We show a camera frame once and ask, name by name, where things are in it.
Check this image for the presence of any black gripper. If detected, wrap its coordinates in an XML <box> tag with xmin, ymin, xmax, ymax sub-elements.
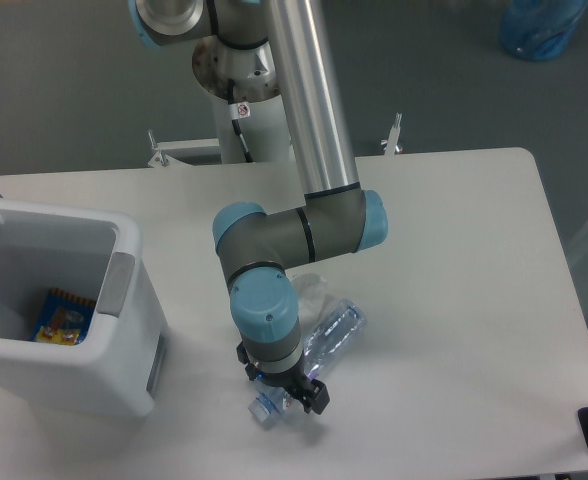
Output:
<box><xmin>236</xmin><ymin>342</ymin><xmax>330</xmax><ymax>415</ymax></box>

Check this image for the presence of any clear plastic water bottle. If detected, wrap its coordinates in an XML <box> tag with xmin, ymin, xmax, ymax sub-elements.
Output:
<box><xmin>248</xmin><ymin>299</ymin><xmax>367</xmax><ymax>429</ymax></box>

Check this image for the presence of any clear plastic wrapper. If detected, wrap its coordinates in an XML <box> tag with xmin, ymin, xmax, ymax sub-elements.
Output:
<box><xmin>292</xmin><ymin>273</ymin><xmax>337</xmax><ymax>327</ymax></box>

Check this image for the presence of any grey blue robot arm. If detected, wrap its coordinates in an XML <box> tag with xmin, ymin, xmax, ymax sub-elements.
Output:
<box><xmin>128</xmin><ymin>1</ymin><xmax>388</xmax><ymax>414</ymax></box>

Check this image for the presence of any white plastic trash can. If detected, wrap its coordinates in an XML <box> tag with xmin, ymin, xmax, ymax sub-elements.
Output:
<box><xmin>0</xmin><ymin>198</ymin><xmax>169</xmax><ymax>417</ymax></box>

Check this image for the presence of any blue yellow snack packet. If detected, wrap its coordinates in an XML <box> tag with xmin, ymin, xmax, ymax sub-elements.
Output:
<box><xmin>29</xmin><ymin>288</ymin><xmax>96</xmax><ymax>346</ymax></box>

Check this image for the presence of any large blue water jug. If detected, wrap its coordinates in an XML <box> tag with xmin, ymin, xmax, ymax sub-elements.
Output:
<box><xmin>498</xmin><ymin>0</ymin><xmax>588</xmax><ymax>61</ymax></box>

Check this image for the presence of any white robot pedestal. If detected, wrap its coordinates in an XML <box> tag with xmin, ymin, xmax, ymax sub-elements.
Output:
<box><xmin>148</xmin><ymin>36</ymin><xmax>295</xmax><ymax>167</ymax></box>

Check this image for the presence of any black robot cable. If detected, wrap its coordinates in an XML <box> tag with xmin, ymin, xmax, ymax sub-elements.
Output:
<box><xmin>226</xmin><ymin>79</ymin><xmax>255</xmax><ymax>164</ymax></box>

